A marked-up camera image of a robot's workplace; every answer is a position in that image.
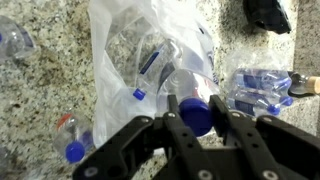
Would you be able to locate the shrink-wrapped water bottle pack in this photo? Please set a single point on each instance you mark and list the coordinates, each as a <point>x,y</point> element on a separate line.
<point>260,81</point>

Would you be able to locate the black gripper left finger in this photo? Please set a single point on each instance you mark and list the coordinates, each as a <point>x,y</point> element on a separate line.
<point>140,133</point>

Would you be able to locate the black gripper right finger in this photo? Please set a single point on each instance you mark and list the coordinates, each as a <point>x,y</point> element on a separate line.
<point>283,146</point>

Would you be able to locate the dark jar with cork lid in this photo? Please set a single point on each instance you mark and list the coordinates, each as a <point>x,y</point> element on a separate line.
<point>313,85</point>

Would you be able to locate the black and silver appliance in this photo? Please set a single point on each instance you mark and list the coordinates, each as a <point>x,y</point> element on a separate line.
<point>266,15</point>

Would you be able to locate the clear plastic bag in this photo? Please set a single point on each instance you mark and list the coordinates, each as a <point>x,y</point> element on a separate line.
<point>113,110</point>

